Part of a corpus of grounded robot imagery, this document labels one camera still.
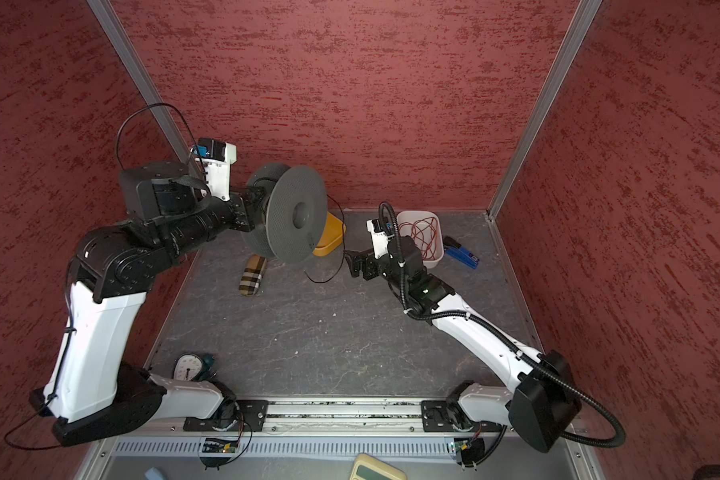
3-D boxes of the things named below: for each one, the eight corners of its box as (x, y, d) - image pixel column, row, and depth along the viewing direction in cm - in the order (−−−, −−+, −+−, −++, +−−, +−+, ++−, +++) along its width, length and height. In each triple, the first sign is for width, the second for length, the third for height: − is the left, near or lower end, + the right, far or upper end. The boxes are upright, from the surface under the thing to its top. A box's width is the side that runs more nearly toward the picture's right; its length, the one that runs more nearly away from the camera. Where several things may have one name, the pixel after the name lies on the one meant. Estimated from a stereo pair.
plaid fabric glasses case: (239, 296, 98) (236, 291, 95) (251, 259, 107) (248, 254, 105) (257, 296, 98) (255, 291, 95) (267, 259, 107) (265, 254, 105)
